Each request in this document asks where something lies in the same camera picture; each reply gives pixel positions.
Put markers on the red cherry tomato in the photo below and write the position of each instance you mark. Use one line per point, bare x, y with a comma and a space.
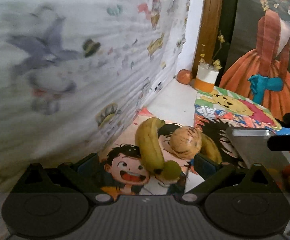
288, 170

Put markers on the striped tan melon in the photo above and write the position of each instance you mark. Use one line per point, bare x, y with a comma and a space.
186, 142

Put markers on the yellow bear drawing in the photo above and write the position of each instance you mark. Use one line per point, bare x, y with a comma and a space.
224, 102

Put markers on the yellow banana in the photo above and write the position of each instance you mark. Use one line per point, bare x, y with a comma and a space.
148, 145

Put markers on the dried yellow flowers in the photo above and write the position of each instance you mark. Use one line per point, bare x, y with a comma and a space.
217, 63

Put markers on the brownish green grape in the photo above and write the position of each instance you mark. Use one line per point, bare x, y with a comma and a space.
171, 170

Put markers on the dark spotted banana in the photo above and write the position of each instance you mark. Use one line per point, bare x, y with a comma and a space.
211, 150

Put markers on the small orange round fruit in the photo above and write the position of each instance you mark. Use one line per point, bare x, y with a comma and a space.
184, 76

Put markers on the brown wooden door frame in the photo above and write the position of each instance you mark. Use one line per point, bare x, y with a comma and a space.
209, 30

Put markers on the metal tray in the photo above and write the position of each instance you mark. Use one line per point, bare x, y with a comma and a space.
257, 152

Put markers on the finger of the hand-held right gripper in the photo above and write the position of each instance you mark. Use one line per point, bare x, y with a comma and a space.
280, 143

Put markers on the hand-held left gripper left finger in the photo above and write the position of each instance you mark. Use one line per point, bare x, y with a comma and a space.
87, 165

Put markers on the white cartoon printed blanket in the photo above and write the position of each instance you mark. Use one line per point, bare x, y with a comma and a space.
60, 80

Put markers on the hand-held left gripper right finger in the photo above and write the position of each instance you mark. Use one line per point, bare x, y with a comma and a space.
206, 165

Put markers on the orange cartoon boys drawing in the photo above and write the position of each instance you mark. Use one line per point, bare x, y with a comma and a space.
125, 170

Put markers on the girl in orange dress painting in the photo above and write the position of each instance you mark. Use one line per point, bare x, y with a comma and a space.
228, 30

